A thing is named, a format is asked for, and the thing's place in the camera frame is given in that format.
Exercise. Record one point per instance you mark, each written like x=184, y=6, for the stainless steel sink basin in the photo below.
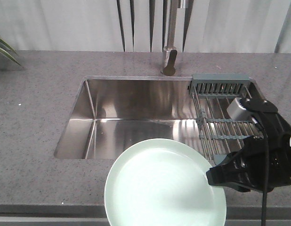
x=110, y=115

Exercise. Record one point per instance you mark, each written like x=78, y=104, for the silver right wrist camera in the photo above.
x=241, y=109

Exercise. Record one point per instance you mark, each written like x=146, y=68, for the light green round plate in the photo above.
x=162, y=182

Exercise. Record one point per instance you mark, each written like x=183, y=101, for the green plant leaves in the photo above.
x=8, y=52

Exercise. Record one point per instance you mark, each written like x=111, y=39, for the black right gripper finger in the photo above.
x=227, y=173

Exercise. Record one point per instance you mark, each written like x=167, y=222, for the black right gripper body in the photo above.
x=266, y=161

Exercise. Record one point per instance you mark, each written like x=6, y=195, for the white pleated curtain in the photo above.
x=228, y=26

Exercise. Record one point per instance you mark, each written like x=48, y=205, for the stainless steel faucet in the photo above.
x=169, y=51

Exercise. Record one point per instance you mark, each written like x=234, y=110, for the grey roll-up drying rack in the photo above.
x=212, y=94

